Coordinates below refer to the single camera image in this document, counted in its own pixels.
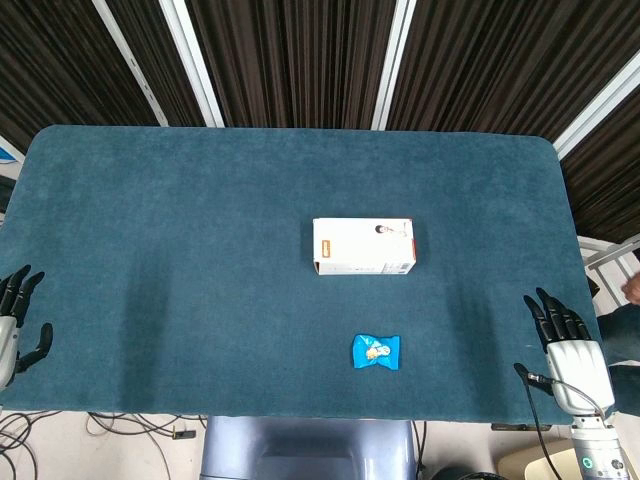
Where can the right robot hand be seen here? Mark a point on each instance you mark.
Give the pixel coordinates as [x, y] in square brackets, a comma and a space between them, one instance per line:
[580, 367]

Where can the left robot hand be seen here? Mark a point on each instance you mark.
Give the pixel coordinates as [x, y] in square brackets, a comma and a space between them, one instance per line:
[15, 320]

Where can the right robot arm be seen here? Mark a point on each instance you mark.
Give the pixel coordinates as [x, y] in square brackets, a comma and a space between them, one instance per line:
[597, 447]

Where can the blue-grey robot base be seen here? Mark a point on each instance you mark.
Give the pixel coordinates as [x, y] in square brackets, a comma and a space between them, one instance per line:
[307, 449]

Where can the white cardboard box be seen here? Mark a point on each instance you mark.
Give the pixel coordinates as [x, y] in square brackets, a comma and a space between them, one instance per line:
[364, 245]

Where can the person in dark clothes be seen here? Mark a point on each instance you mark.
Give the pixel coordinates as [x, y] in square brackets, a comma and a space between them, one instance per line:
[622, 345]

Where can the beige floor object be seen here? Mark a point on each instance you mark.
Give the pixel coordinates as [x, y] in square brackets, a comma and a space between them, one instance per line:
[537, 460]

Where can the blue snack packet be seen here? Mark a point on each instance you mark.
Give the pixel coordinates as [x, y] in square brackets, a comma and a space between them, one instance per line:
[376, 352]

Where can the teal table cloth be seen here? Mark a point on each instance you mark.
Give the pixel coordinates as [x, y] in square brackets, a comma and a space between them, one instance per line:
[280, 270]

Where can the grey metal chair frame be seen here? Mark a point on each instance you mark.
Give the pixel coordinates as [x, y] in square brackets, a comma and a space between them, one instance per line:
[607, 257]

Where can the white window frame bar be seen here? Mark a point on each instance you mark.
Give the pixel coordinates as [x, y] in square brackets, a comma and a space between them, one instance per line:
[394, 64]
[132, 62]
[192, 62]
[597, 107]

